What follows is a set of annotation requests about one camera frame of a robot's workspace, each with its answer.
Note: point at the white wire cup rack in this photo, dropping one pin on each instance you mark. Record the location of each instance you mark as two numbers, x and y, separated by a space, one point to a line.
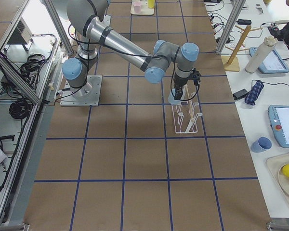
184 116

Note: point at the blue teach pendant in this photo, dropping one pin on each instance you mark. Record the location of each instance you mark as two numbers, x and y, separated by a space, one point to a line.
279 120
273 64

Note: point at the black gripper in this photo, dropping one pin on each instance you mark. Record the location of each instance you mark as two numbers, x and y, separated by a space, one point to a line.
179 83

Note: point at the aluminium frame post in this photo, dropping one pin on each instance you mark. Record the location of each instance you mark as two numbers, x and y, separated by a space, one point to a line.
229 25

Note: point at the yellow plastic cup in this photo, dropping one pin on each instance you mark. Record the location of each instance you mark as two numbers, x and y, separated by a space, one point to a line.
151 3

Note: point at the cream tray with fruit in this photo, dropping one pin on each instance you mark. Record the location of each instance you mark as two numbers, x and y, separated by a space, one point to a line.
275 165

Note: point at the pink plastic cup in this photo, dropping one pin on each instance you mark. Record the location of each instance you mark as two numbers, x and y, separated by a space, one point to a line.
137 6

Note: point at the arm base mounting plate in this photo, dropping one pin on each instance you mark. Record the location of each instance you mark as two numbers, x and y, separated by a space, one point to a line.
88 95

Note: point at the pale blue plastic cup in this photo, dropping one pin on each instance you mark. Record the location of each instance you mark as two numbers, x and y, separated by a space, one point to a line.
172 101

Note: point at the wooden mug tree stand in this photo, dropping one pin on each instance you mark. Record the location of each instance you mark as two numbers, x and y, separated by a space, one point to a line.
231 63

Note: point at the plaid folded umbrella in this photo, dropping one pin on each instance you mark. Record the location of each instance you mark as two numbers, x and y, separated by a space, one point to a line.
254 93

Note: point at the black power adapter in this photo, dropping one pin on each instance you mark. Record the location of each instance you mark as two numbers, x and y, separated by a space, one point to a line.
240 94

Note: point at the blue mug on desk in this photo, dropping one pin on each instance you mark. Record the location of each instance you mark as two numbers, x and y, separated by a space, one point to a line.
261 144

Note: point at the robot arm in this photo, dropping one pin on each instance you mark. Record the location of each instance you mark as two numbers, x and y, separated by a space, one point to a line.
86 17

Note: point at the cream plastic tray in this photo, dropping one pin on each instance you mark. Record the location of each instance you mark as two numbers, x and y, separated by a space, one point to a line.
145 10

